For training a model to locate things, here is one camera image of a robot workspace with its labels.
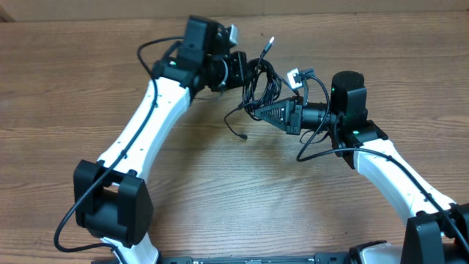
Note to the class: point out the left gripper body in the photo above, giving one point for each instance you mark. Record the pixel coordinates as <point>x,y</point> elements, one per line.
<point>224,72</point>

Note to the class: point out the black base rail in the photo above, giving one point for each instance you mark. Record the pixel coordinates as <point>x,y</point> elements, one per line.
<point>253,259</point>

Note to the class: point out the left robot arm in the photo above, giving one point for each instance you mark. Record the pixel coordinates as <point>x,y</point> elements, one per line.
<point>112,200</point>

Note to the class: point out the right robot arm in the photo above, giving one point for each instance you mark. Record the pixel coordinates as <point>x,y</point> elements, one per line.
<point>436,227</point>

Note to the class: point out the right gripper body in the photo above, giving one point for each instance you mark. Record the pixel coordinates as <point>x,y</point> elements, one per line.
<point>296,115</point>

